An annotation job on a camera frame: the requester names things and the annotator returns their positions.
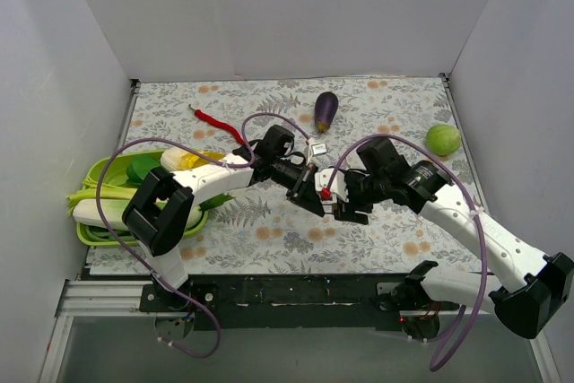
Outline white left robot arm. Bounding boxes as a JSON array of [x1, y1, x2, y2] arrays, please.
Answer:
[[122, 125, 325, 311]]

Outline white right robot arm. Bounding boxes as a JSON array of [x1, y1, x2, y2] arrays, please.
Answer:
[[316, 135, 573, 339]]

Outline red chili pepper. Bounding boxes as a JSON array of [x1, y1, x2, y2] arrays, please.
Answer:
[[187, 105, 245, 145]]

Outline green lettuce leaf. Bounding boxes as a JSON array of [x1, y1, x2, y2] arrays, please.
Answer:
[[199, 194, 233, 212]]

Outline purple eggplant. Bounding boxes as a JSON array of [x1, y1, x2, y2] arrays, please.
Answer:
[[314, 91, 339, 133]]

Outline green bok choy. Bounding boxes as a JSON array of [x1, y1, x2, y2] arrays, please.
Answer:
[[66, 151, 162, 215]]

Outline green tray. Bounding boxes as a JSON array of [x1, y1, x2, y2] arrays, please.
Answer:
[[67, 148, 184, 247]]

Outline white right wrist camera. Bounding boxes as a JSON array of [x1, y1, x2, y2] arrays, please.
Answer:
[[314, 168, 349, 204]]

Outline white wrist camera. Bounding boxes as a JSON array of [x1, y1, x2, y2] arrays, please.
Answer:
[[314, 168, 349, 204], [306, 139, 328, 159]]

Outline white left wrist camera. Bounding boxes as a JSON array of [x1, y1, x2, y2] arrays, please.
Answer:
[[306, 139, 328, 159]]

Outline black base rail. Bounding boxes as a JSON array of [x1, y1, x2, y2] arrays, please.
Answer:
[[139, 274, 459, 331]]

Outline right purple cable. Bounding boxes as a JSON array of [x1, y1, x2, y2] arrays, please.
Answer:
[[324, 133, 490, 372]]

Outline purple cable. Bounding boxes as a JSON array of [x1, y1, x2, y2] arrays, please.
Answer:
[[94, 112, 315, 360], [324, 133, 490, 372]]

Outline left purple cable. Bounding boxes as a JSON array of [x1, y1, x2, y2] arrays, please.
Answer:
[[94, 112, 315, 360]]

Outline aluminium frame rail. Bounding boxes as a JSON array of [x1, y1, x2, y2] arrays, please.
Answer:
[[56, 280, 561, 382]]

